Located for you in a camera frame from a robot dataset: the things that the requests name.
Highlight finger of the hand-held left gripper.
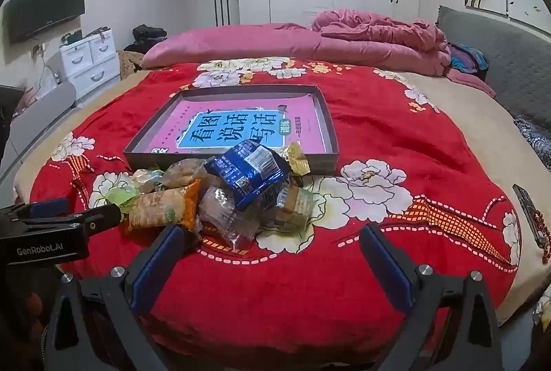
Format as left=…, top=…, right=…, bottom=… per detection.
left=16, top=203, right=124, bottom=235
left=0, top=198, right=71, bottom=222

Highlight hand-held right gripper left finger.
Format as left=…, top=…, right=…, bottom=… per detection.
left=45, top=225, right=186, bottom=371

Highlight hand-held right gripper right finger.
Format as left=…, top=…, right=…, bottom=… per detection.
left=360, top=224, right=504, bottom=371

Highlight light green snack packet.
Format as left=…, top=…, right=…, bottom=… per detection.
left=105, top=186, right=141, bottom=214

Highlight orange cracker packet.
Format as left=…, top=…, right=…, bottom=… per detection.
left=125, top=179, right=203, bottom=231

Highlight clear crinkled snack packet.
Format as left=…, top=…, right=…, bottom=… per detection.
left=198, top=186, right=263, bottom=251

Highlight clear packet beige pastry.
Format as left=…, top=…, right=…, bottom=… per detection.
left=161, top=158, right=216, bottom=188

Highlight clear packet brown biscuit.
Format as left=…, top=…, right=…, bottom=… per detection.
left=262, top=184, right=316, bottom=231

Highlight blue snack packet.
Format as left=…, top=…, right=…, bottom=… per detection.
left=206, top=140, right=292, bottom=212

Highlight gold yellow snack packet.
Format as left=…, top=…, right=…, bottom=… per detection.
left=282, top=142, right=311, bottom=176

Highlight grey cardboard box tray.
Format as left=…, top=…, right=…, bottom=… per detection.
left=124, top=84, right=341, bottom=176

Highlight dark wooden furniture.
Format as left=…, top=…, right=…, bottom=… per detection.
left=0, top=84, right=24, bottom=167

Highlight red floral blanket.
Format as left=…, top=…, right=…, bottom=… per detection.
left=13, top=65, right=551, bottom=329
left=13, top=59, right=523, bottom=371

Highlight black phone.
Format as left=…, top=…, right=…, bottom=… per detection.
left=512, top=184, right=547, bottom=248

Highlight white drawer chest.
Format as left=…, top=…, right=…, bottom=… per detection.
left=59, top=29, right=121, bottom=102

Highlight brown knitted cloth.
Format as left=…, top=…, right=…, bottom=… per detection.
left=118, top=50, right=146, bottom=81

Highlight pink picture book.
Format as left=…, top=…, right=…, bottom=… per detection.
left=146, top=99, right=328, bottom=160

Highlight black bag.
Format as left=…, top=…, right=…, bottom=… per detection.
left=131, top=24, right=168, bottom=45

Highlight black white patterned cloth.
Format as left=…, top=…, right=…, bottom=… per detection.
left=514, top=115, right=551, bottom=173

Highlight pink folded duvet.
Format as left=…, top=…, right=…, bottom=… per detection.
left=141, top=23, right=448, bottom=75

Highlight purple teal cloth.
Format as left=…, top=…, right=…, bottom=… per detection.
left=448, top=43, right=490, bottom=74

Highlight crumpled pink blanket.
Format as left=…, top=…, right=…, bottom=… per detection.
left=312, top=9, right=452, bottom=53

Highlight grey padded headboard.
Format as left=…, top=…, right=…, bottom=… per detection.
left=437, top=5, right=551, bottom=131

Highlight black wall television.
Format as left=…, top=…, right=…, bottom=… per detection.
left=9, top=0, right=86, bottom=43

